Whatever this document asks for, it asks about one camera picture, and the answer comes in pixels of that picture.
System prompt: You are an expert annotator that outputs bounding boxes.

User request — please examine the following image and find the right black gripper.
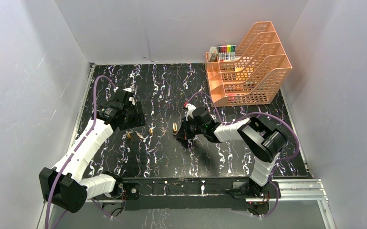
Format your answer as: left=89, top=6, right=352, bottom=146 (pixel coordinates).
left=177, top=115, right=206, bottom=139

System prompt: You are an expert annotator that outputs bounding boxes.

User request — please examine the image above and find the large brass padlock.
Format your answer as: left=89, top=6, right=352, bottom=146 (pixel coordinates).
left=173, top=123, right=178, bottom=132

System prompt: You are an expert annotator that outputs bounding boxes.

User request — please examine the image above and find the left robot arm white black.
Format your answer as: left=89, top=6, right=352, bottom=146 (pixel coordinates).
left=39, top=88, right=146, bottom=213

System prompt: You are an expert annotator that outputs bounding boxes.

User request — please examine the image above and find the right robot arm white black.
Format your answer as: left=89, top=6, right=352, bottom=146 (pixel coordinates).
left=174, top=108, right=287, bottom=198

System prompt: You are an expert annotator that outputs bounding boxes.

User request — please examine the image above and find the orange plastic file organizer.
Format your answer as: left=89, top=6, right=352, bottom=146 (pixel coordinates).
left=205, top=21, right=293, bottom=107

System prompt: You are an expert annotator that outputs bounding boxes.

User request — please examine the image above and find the grey eraser box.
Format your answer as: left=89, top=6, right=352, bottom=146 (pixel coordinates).
left=208, top=46, right=219, bottom=62

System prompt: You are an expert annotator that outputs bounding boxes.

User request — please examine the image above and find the coloured marker pen set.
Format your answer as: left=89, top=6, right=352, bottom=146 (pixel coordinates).
left=217, top=44, right=236, bottom=62

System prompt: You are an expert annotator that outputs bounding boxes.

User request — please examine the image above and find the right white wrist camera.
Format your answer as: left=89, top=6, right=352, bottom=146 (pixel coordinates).
left=184, top=103, right=196, bottom=121

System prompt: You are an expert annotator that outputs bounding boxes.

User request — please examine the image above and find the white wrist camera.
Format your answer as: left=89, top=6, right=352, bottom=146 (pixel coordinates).
left=184, top=103, right=196, bottom=121
left=113, top=87, right=133, bottom=93

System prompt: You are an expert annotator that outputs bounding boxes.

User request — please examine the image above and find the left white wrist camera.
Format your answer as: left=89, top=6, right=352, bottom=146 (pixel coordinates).
left=113, top=87, right=133, bottom=93

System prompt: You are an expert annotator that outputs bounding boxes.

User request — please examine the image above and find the aluminium left side rail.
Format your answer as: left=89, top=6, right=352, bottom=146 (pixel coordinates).
left=66, top=62, right=96, bottom=152

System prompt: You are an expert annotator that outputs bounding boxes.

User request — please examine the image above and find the aluminium rail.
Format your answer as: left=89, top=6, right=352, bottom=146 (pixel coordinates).
left=87, top=179, right=327, bottom=201
left=66, top=62, right=96, bottom=152

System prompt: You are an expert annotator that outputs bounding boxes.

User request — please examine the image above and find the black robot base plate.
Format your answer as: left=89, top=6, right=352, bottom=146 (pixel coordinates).
left=123, top=177, right=280, bottom=215

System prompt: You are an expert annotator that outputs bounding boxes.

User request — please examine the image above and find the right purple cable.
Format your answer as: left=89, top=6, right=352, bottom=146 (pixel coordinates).
left=186, top=92, right=300, bottom=219

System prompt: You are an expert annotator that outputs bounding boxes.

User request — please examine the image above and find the aluminium front rail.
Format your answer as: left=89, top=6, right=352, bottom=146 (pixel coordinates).
left=87, top=179, right=327, bottom=201

